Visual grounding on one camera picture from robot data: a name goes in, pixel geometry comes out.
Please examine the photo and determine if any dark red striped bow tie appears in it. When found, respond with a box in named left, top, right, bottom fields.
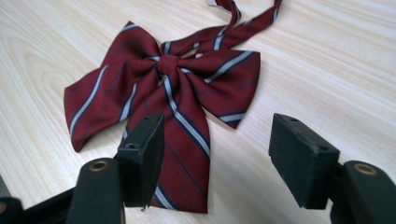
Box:
left=63, top=0, right=284, bottom=215

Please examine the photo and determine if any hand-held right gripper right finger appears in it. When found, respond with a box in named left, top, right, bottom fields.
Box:
left=268, top=113, right=341, bottom=210

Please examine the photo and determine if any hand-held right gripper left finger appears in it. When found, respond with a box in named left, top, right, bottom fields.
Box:
left=117, top=112, right=165, bottom=209

